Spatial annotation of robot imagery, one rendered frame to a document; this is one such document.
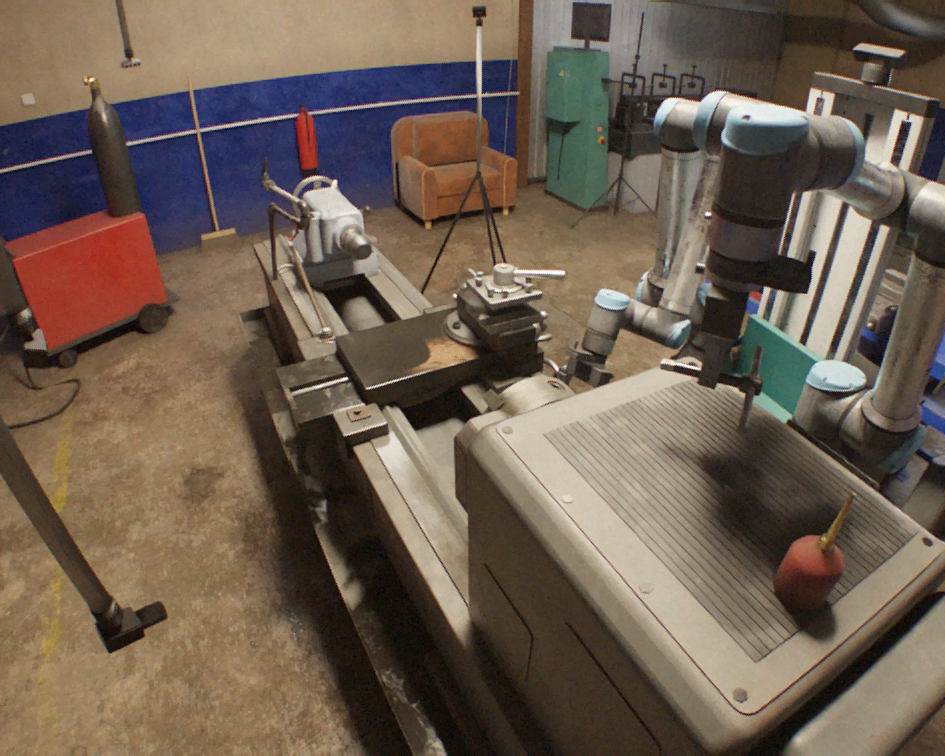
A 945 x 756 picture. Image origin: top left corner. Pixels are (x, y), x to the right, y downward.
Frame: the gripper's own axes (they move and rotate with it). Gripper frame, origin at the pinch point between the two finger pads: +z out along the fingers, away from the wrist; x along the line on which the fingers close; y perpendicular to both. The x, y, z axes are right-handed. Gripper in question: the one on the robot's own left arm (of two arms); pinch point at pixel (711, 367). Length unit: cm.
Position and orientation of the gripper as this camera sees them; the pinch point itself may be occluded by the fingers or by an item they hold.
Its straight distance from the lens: 83.6
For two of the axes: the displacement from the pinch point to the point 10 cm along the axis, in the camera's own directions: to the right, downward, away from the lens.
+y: -8.8, -2.7, 3.9
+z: 0.0, 8.2, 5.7
